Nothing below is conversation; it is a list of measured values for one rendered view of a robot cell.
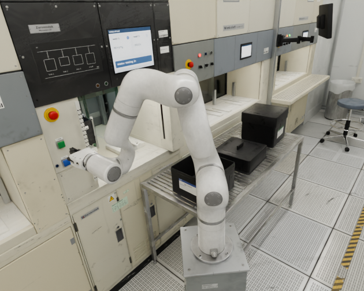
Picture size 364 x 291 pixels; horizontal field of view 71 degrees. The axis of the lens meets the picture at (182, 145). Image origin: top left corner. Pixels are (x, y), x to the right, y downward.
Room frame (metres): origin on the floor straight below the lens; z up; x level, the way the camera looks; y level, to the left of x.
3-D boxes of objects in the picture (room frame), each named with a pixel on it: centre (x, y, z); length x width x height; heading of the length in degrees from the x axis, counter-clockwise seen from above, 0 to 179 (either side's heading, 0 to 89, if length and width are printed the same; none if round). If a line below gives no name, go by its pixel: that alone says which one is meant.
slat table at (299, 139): (1.67, -0.37, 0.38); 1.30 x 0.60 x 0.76; 137
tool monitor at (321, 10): (2.62, -1.26, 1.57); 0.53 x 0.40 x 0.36; 47
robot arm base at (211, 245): (0.85, -0.11, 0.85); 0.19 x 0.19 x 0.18
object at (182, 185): (1.30, -0.11, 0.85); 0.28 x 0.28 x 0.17; 46
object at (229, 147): (1.62, -0.41, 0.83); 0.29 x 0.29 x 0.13; 49
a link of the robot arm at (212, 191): (0.82, -0.10, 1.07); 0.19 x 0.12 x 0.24; 177
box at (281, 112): (1.96, -0.69, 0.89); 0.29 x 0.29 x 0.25; 51
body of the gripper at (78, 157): (0.97, 0.41, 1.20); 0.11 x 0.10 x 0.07; 47
